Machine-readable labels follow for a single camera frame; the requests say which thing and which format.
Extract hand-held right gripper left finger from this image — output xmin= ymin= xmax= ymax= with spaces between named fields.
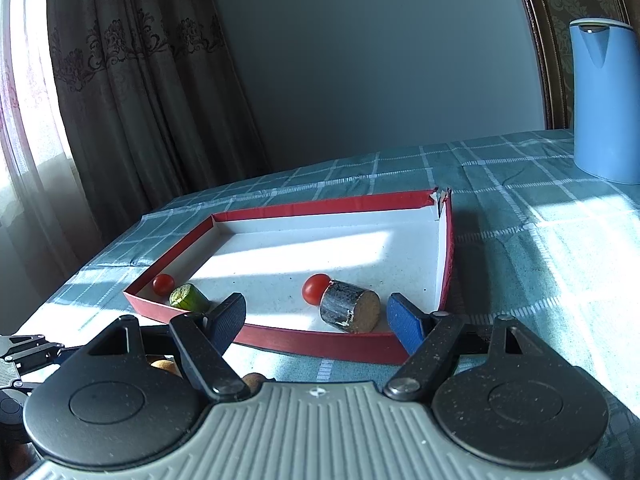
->
xmin=85 ymin=292 xmax=251 ymax=403

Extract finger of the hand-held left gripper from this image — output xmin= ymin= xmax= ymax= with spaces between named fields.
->
xmin=0 ymin=332 xmax=68 ymax=376

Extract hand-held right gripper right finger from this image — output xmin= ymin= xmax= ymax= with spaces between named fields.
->
xmin=382 ymin=292 xmax=555 ymax=404

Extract red cardboard tray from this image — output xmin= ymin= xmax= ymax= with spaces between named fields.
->
xmin=123 ymin=187 xmax=456 ymax=366

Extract green pepper piece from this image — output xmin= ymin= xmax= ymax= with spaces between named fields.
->
xmin=169 ymin=283 xmax=211 ymax=313

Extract dark sugarcane piece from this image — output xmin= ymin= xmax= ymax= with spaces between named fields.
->
xmin=319 ymin=280 xmax=382 ymax=335

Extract teal plaid tablecloth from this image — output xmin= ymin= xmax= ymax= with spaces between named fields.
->
xmin=22 ymin=130 xmax=640 ymax=480

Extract sheer white curtain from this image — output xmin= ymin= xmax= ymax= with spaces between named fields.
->
xmin=0 ymin=0 xmax=103 ymax=286

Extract brown patterned curtain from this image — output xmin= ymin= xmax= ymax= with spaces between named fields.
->
xmin=46 ymin=0 xmax=272 ymax=241

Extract blue kettle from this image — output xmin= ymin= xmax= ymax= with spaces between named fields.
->
xmin=569 ymin=17 xmax=640 ymax=185

